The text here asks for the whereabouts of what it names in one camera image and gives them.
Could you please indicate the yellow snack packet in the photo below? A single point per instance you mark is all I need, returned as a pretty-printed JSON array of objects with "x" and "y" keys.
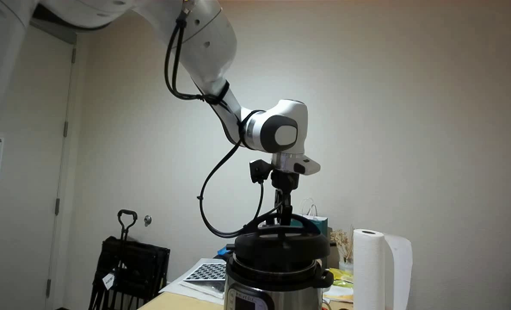
[{"x": 339, "y": 278}]

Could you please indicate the green paper bag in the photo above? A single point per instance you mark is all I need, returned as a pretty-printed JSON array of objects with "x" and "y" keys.
[{"x": 322, "y": 225}]

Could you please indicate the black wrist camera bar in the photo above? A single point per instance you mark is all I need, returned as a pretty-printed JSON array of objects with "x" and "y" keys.
[{"x": 303, "y": 166}]

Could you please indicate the beige patterned packet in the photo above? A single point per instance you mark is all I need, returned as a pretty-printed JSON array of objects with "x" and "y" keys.
[{"x": 339, "y": 244}]

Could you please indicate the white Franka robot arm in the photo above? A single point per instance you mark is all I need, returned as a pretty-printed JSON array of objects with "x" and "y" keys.
[{"x": 208, "y": 40}]

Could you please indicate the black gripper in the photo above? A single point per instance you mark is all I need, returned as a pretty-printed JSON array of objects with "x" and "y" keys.
[{"x": 284, "y": 182}]

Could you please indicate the small wall hook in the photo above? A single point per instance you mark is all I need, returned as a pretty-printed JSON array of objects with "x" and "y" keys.
[{"x": 146, "y": 219}]

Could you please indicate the white door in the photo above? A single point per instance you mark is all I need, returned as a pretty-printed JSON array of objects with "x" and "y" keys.
[{"x": 31, "y": 230}]

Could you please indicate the black folding cart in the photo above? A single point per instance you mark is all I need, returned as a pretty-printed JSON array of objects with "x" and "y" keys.
[{"x": 134, "y": 269}]

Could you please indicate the white paper towel roll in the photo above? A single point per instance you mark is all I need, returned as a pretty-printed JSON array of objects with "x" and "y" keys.
[{"x": 372, "y": 269}]

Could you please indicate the white paper tag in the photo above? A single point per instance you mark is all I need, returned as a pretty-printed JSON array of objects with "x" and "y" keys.
[{"x": 109, "y": 281}]

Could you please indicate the steel rice cooker body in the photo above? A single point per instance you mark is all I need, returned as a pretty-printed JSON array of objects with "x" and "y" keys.
[{"x": 299, "y": 299}]

